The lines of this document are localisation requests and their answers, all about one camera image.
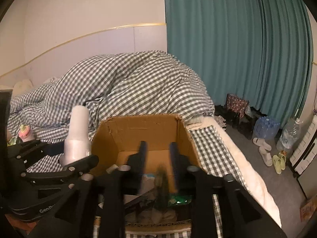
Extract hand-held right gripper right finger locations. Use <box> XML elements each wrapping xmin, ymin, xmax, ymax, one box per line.
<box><xmin>169</xmin><ymin>142</ymin><xmax>288</xmax><ymax>238</ymax></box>

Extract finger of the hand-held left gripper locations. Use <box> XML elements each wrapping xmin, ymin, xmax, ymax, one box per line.
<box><xmin>21</xmin><ymin>154</ymin><xmax>99</xmax><ymax>189</ymax></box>
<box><xmin>7</xmin><ymin>139</ymin><xmax>65</xmax><ymax>168</ymax></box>

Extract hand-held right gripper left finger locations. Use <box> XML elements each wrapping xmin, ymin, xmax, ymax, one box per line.
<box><xmin>32</xmin><ymin>141</ymin><xmax>147</xmax><ymax>238</ymax></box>

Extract green foil packet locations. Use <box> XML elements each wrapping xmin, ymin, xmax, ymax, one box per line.
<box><xmin>168</xmin><ymin>195</ymin><xmax>192</xmax><ymax>206</ymax></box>

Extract brown cardboard box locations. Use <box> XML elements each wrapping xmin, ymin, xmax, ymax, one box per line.
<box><xmin>90</xmin><ymin>113</ymin><xmax>206</xmax><ymax>231</ymax></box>

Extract white silver bottle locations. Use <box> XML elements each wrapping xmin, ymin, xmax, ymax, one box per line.
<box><xmin>59</xmin><ymin>105</ymin><xmax>92</xmax><ymax>168</ymax></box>

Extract beige sock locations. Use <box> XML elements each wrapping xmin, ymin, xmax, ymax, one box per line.
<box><xmin>135</xmin><ymin>207</ymin><xmax>177</xmax><ymax>225</ymax></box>

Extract pink drinking bottle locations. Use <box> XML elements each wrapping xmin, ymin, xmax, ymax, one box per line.
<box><xmin>18</xmin><ymin>125</ymin><xmax>35</xmax><ymax>142</ymax></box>

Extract grey checked bedsheet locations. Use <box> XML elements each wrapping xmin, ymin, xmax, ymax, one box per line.
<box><xmin>93</xmin><ymin>124</ymin><xmax>248</xmax><ymax>238</ymax></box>

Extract cream scalloped pillow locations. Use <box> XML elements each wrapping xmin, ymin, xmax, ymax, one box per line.
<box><xmin>12</xmin><ymin>79</ymin><xmax>34</xmax><ymax>96</ymax></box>

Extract cream mattress cover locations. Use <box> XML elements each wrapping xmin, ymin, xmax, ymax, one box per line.
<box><xmin>187</xmin><ymin>116</ymin><xmax>282</xmax><ymax>228</ymax></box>

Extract grey checked duvet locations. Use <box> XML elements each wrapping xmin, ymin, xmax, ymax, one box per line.
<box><xmin>7</xmin><ymin>50</ymin><xmax>215</xmax><ymax>174</ymax></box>

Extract white slipper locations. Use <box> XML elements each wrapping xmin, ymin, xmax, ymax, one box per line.
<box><xmin>252</xmin><ymin>137</ymin><xmax>272</xmax><ymax>151</ymax></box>
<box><xmin>258</xmin><ymin>147</ymin><xmax>273</xmax><ymax>167</ymax></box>

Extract patterned bag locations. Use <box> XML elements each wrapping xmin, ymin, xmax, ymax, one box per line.
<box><xmin>225</xmin><ymin>93</ymin><xmax>252</xmax><ymax>119</ymax></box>

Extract pack of water bottles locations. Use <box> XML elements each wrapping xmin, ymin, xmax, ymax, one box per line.
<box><xmin>253</xmin><ymin>115</ymin><xmax>281</xmax><ymax>140</ymax></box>

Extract green slipper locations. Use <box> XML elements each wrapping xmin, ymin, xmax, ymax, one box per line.
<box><xmin>272</xmin><ymin>154</ymin><xmax>283</xmax><ymax>174</ymax></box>
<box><xmin>279</xmin><ymin>153</ymin><xmax>288</xmax><ymax>171</ymax></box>

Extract large clear water jug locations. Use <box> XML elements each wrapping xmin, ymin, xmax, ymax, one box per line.
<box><xmin>276</xmin><ymin>118</ymin><xmax>301</xmax><ymax>154</ymax></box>

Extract white ribbed stack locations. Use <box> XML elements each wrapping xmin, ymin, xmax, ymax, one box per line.
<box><xmin>290</xmin><ymin>114</ymin><xmax>317</xmax><ymax>175</ymax></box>

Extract teal curtain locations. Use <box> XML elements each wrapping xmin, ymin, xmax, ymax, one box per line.
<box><xmin>163</xmin><ymin>0</ymin><xmax>313</xmax><ymax>129</ymax></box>

